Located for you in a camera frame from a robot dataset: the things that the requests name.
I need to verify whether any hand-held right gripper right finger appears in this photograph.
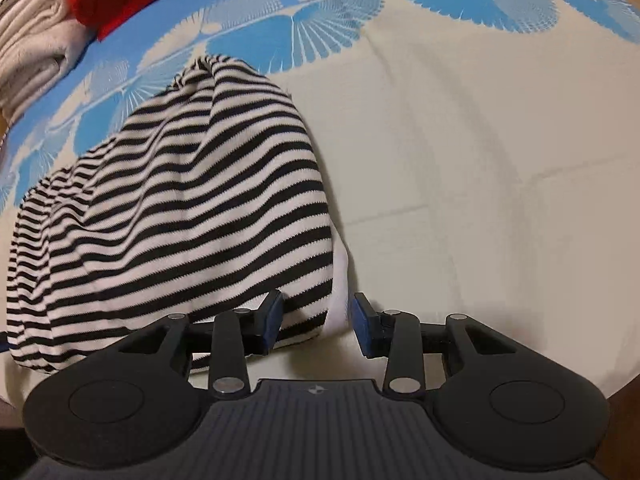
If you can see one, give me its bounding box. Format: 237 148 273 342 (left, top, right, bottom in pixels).
352 292 524 395

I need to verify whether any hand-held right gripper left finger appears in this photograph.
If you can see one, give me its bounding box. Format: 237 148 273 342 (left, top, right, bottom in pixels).
107 290 286 401

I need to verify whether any striped sweater with white vest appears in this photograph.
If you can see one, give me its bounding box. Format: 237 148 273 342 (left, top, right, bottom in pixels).
6 54 352 375

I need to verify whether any blue leaf print bedsheet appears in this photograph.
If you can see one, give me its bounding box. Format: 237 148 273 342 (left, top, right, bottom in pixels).
0 0 640 403

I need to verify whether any cream fleece blanket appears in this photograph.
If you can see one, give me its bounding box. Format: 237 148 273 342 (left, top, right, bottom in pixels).
0 0 77 68
0 35 97 127

